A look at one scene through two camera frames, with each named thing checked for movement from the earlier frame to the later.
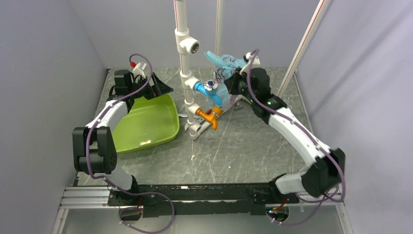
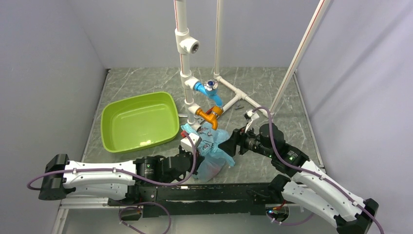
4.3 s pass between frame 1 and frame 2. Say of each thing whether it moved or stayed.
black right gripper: moved
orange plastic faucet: stayed
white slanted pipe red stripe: stayed
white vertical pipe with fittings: stayed
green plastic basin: stayed
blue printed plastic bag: moved
